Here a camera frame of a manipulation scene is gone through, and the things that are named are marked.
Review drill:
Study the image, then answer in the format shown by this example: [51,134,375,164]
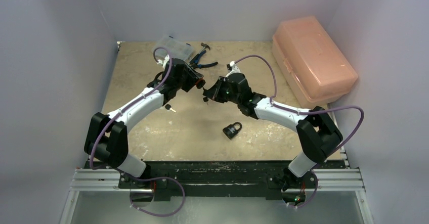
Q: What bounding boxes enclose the orange black padlock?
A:
[195,78,206,89]

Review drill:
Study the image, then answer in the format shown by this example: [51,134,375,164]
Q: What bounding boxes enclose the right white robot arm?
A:
[203,73,343,187]

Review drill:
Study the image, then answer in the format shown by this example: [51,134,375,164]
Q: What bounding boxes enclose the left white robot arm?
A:
[84,56,205,188]

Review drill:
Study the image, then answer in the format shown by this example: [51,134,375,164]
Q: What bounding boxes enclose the single black key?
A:
[164,104,176,113]

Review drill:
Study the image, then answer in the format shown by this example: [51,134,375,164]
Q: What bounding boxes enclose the clear plastic organizer box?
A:
[152,35,194,61]

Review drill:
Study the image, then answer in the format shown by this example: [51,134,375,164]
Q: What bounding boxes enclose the small hammer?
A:
[190,42,211,63]

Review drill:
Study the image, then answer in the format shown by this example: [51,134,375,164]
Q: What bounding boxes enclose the pink plastic storage box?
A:
[272,16,358,108]

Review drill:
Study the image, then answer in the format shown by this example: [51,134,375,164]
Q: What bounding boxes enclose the blue handled pliers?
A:
[189,50,219,71]

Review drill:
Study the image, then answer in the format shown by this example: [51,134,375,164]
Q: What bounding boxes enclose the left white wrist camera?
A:
[156,55,173,70]

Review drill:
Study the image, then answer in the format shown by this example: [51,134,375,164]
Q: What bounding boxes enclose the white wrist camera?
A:
[225,61,241,77]
[156,55,173,70]

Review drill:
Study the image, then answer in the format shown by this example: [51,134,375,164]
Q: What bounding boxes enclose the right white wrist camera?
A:
[225,61,241,77]

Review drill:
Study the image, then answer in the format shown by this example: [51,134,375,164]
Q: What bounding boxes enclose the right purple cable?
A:
[231,55,365,210]

